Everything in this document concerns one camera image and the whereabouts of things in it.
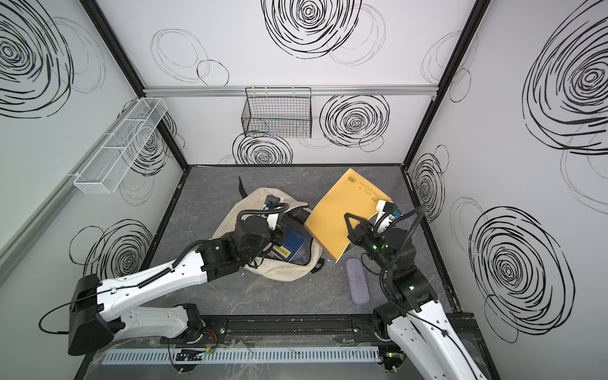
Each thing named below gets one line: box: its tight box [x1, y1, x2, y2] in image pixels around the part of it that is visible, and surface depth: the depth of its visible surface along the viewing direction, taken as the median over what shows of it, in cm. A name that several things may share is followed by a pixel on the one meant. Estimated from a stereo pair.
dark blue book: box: [271, 228, 308, 263], surface depth 89 cm
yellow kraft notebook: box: [304, 167, 392, 263], surface depth 75 cm
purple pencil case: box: [345, 258, 370, 305], surface depth 82 cm
